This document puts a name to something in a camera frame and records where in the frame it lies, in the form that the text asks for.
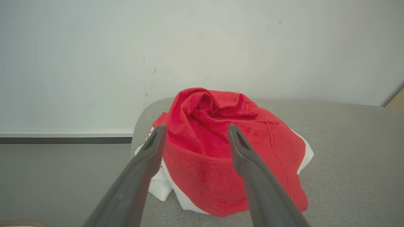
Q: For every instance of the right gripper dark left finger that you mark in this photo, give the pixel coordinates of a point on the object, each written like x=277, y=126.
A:
x=139, y=183

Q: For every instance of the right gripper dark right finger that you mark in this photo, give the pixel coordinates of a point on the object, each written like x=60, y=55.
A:
x=262, y=189

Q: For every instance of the red and white garment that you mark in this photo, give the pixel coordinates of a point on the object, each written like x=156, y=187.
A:
x=202, y=170

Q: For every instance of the beige woven laundry basket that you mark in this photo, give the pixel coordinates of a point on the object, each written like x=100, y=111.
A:
x=19, y=223

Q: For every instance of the white and dark baseboard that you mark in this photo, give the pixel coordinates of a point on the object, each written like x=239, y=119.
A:
x=63, y=135

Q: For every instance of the grey fabric sofa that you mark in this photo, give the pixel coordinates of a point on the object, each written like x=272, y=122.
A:
x=347, y=157

